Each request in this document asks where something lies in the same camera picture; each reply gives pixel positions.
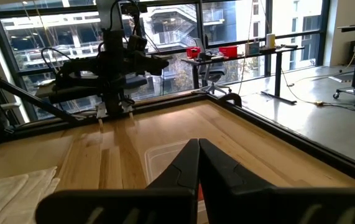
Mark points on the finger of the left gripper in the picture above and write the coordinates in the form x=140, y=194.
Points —
x=158, y=61
x=153, y=71

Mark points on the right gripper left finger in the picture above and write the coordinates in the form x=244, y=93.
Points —
x=164, y=202

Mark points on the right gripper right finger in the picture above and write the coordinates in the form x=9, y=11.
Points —
x=242, y=202

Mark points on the clear plastic tupperware container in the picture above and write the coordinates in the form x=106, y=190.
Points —
x=161, y=158

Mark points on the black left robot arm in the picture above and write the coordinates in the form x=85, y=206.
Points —
x=113, y=77

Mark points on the red storage bin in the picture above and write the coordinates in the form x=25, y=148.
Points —
x=228, y=51
x=193, y=52

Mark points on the grey office chair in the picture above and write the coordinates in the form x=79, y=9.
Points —
x=213, y=74

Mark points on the large dark-framed window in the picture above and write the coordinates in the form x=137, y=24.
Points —
x=71, y=31

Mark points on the black table clamp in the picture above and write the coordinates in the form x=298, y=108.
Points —
x=230, y=97

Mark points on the blue box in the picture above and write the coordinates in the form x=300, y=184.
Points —
x=253, y=48

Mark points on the white paper roll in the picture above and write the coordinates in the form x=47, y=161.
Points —
x=270, y=41

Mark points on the black standing desk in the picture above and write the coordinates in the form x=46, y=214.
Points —
x=278, y=71

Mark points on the white plaid dish towel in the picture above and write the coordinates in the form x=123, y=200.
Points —
x=9, y=196

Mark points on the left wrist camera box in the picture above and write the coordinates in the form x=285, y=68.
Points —
x=137, y=43

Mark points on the black aluminium table frame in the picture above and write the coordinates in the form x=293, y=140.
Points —
x=289, y=137

